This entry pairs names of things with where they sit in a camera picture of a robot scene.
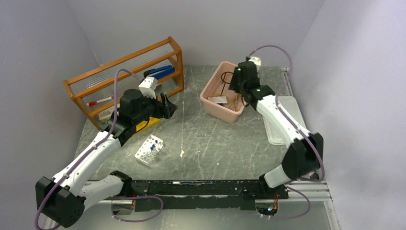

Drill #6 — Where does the white plastic bin lid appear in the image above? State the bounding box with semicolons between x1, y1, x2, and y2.
262;96;308;146

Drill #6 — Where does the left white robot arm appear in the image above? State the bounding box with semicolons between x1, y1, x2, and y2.
34;89;178;230

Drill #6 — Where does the yellow foam tray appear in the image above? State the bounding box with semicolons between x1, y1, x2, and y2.
136;117;161;133

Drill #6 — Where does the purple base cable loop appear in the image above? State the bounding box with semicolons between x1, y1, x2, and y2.
110;195;164;223

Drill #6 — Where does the white box on shelf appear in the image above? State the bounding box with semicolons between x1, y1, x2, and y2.
98;106;115;123

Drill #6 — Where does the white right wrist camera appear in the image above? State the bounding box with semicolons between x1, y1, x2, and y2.
247;56;261;70

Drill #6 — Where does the pink plastic bin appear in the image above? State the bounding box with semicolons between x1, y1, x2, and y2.
200;61;245;124

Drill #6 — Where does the test tube in rack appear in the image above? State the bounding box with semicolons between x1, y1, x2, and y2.
150;147;157;159

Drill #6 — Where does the white test tube rack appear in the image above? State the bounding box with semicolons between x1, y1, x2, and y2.
135;135;164;167

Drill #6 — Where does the orange wooden shelf rack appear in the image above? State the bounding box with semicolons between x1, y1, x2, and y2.
63;36;185;128

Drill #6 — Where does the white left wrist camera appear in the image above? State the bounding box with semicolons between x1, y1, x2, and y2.
138;77;158;99

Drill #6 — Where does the red white marker pen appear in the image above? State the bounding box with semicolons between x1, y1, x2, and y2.
87;96;113;106

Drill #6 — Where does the white wire gauze square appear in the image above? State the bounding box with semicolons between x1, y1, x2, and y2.
208;96;228;104

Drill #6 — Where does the black wire tripod stand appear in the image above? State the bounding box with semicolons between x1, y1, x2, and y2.
220;71;234;94

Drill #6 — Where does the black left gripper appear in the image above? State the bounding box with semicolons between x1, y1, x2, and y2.
132;90;177;124

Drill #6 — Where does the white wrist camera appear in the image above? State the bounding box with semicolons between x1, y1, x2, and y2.
247;56;261;70
138;77;158;99

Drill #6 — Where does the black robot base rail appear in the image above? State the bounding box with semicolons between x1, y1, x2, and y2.
116;179;288;211

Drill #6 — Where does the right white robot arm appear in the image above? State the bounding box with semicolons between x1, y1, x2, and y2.
229;61;324;198

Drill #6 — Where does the blue black stapler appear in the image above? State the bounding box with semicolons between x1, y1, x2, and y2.
143;65;175;80

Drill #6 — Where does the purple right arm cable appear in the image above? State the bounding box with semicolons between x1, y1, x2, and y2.
247;45;326;220

